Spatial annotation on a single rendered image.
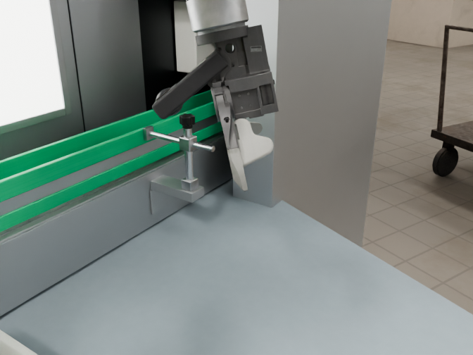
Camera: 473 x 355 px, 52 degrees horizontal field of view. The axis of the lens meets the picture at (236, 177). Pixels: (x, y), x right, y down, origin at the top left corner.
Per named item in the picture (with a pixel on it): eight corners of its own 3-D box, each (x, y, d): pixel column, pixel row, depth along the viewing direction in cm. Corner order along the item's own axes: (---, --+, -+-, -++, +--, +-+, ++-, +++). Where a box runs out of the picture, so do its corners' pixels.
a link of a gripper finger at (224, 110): (238, 142, 60) (224, 81, 63) (226, 145, 60) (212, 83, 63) (240, 156, 64) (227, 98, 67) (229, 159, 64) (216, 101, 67)
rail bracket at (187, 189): (160, 203, 108) (153, 103, 99) (222, 224, 99) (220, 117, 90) (144, 211, 104) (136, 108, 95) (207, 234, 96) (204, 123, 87)
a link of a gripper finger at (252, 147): (281, 175, 60) (265, 108, 63) (234, 185, 60) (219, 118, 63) (281, 183, 63) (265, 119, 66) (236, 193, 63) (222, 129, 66)
